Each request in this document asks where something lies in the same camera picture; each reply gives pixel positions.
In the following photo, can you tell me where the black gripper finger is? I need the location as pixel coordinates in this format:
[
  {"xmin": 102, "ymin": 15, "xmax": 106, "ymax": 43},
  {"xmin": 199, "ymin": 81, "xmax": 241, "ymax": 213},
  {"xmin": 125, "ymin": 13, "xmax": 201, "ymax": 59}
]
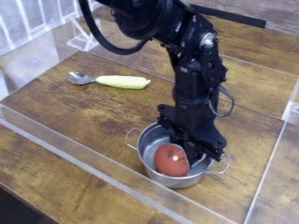
[
  {"xmin": 183, "ymin": 141, "xmax": 218, "ymax": 168},
  {"xmin": 170, "ymin": 129, "xmax": 186, "ymax": 146}
]

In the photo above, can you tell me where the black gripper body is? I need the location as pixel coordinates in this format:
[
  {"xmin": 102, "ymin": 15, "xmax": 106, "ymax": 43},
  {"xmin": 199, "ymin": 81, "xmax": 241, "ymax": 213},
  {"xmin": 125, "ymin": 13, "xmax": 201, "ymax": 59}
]
[{"xmin": 158, "ymin": 99, "xmax": 227, "ymax": 161}]

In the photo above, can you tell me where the silver pot with handles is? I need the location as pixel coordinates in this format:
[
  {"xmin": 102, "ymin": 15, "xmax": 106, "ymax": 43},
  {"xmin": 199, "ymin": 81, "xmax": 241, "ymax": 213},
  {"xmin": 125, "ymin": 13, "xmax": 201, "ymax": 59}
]
[{"xmin": 127, "ymin": 123, "xmax": 230, "ymax": 189}]

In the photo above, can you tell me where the red and white plush mushroom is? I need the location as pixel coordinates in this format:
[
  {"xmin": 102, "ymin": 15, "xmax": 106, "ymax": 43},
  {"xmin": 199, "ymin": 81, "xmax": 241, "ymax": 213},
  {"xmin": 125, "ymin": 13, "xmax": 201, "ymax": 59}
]
[{"xmin": 154, "ymin": 143, "xmax": 190, "ymax": 177}]

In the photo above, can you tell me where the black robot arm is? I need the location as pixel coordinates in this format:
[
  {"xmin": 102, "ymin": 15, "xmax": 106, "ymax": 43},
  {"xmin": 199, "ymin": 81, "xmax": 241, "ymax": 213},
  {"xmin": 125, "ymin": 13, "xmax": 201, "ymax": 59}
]
[{"xmin": 98, "ymin": 0, "xmax": 227, "ymax": 163}]

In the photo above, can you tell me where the clear acrylic triangle stand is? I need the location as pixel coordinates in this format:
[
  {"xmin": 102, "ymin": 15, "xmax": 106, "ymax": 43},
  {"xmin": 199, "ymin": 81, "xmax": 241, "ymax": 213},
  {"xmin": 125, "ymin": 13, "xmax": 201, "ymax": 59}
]
[{"xmin": 67, "ymin": 20, "xmax": 99, "ymax": 52}]

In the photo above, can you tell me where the spoon with yellow handle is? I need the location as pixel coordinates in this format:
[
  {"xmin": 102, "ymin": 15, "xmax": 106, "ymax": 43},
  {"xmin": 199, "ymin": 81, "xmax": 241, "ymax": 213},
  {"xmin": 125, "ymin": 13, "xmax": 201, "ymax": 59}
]
[{"xmin": 67, "ymin": 72, "xmax": 151, "ymax": 89}]

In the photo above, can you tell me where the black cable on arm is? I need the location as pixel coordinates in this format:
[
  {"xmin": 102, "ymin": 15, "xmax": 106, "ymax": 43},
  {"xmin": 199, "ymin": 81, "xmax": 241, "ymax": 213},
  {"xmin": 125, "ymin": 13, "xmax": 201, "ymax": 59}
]
[{"xmin": 78, "ymin": 0, "xmax": 151, "ymax": 56}]

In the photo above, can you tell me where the black wall strip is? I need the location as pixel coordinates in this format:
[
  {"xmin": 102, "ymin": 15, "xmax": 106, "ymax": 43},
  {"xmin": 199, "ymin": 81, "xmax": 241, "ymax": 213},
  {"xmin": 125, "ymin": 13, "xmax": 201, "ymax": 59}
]
[{"xmin": 191, "ymin": 4, "xmax": 267, "ymax": 28}]

